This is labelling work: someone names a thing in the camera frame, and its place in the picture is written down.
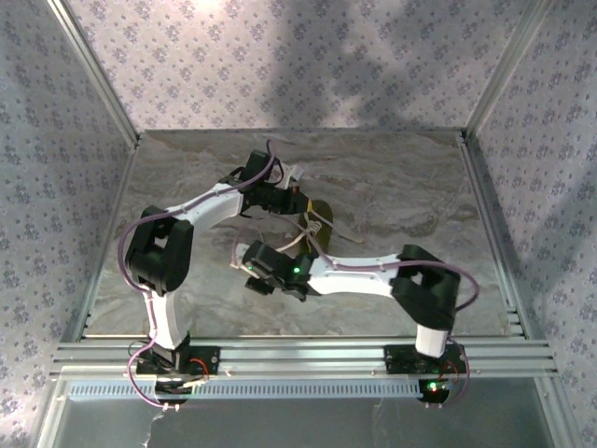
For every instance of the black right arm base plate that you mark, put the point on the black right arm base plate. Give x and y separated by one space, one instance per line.
396 359

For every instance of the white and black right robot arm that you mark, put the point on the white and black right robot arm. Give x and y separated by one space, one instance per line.
354 280

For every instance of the olive green shoe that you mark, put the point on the olive green shoe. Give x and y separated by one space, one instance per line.
324 219

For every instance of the aluminium table side rail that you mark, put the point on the aluminium table side rail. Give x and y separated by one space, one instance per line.
92 280
494 233

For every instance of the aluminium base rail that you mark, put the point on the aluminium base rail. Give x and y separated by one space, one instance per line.
298 357

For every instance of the beige shoelace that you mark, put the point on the beige shoelace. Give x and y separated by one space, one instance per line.
315 227

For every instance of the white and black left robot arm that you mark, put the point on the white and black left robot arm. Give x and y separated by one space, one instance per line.
205 207

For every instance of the black right controller board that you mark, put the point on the black right controller board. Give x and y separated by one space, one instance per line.
436 394

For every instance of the aluminium frame post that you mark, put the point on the aluminium frame post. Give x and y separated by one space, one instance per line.
555 420
51 420
507 70
95 70

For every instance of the black left controller board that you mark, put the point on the black left controller board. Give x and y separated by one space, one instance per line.
170 388

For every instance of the black controller board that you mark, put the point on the black controller board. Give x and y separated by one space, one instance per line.
436 394
170 388

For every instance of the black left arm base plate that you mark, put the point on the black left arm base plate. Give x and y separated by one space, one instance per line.
205 352

